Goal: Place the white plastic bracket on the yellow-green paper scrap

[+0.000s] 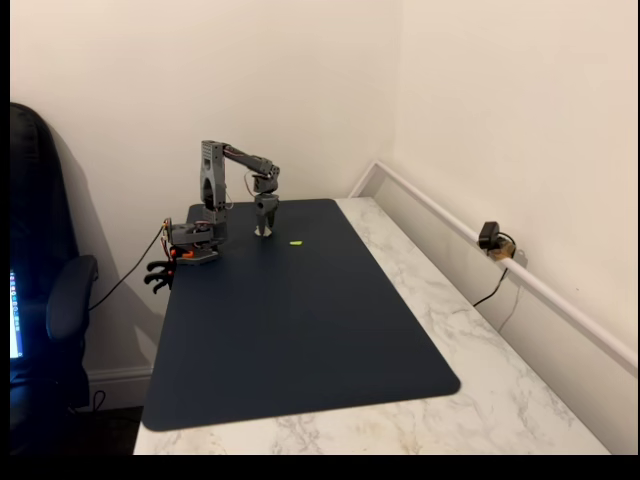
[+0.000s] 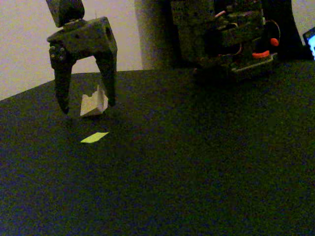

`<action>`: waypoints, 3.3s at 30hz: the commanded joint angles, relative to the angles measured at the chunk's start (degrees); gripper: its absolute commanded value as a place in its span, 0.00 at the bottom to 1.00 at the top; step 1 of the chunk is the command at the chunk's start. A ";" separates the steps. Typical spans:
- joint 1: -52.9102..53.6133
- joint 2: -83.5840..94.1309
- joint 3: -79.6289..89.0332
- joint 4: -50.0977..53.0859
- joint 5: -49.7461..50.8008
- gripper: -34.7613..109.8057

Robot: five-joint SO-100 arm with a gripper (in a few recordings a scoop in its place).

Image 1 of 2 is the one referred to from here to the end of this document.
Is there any black floor cable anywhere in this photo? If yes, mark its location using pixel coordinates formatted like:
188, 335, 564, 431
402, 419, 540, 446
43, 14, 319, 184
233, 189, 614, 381
67, 389, 107, 414

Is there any white wall rail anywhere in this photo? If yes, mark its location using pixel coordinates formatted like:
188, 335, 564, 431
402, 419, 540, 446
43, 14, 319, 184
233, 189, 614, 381
348, 159, 639, 372

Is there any dark blue desk mat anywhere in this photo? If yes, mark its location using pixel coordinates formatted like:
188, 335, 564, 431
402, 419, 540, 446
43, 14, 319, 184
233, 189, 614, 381
141, 198, 462, 433

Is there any laptop screen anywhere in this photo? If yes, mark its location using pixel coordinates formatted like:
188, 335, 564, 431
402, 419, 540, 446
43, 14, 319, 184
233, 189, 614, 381
9, 269, 25, 360

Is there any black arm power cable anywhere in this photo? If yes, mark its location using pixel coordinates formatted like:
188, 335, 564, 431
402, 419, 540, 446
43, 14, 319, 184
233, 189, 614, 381
87, 224, 167, 312

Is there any black office chair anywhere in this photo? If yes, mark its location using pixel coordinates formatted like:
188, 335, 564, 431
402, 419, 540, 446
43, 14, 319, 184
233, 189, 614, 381
9, 102, 101, 454

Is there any white baseboard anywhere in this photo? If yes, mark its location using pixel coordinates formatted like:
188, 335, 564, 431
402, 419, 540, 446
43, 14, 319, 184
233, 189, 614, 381
86, 366, 154, 412

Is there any black webcam cable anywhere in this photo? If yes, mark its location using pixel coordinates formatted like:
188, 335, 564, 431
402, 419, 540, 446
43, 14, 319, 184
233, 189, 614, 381
472, 230, 517, 308

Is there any black webcam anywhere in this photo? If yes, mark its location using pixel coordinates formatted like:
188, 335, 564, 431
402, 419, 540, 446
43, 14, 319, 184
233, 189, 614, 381
477, 221, 501, 250

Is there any black table clamp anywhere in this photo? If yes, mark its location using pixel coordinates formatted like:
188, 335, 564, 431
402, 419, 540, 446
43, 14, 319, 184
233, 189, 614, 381
145, 247, 179, 277
144, 272, 174, 297

